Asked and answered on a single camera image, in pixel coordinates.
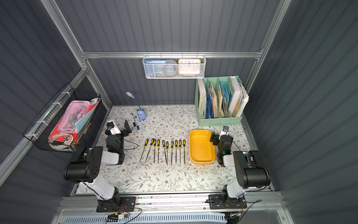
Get yellow storage tray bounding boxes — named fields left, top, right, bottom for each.
left=189, top=129, right=216, bottom=165

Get file tool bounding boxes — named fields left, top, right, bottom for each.
left=139, top=139, right=149, bottom=162
left=157, top=139, right=160, bottom=164
left=145, top=138, right=155, bottom=161
left=183, top=139, right=186, bottom=164
left=166, top=141, right=169, bottom=165
left=153, top=139, right=157, bottom=163
left=175, top=140, right=178, bottom=164
left=179, top=140, right=182, bottom=164
left=162, top=140, right=168, bottom=164
left=171, top=141, right=174, bottom=165

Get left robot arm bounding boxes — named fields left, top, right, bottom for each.
left=63, top=120, right=132, bottom=201

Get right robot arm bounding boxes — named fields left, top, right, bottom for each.
left=210, top=131, right=271, bottom=198

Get green file organizer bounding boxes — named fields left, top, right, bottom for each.
left=194, top=76, right=249, bottom=127

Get pink plastic tool case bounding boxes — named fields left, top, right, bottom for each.
left=57, top=100, right=90, bottom=133

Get blue box in basket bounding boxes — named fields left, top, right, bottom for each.
left=143, top=59, right=167, bottom=77

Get black marker pen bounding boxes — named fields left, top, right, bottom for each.
left=131, top=113, right=137, bottom=127

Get blue marker pen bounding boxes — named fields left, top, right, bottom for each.
left=134, top=116, right=140, bottom=130

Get red folder in basket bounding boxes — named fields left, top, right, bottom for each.
left=48, top=98, right=100, bottom=143

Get white book in organizer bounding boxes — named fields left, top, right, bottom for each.
left=228, top=77, right=243, bottom=117

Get yellow white clock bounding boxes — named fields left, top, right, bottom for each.
left=178, top=58, right=201, bottom=76

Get grey tape roll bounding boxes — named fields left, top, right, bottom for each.
left=163, top=59, right=178, bottom=77

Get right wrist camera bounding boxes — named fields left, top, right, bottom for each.
left=219, top=126, right=229, bottom=139

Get black wire side basket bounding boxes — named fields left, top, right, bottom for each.
left=23, top=84, right=102, bottom=153

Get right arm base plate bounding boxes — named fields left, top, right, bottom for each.
left=206, top=194, right=247, bottom=210

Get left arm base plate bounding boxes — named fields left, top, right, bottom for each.
left=96, top=197, right=136, bottom=213

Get white wire hanging basket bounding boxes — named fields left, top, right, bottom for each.
left=142, top=54, right=207, bottom=79

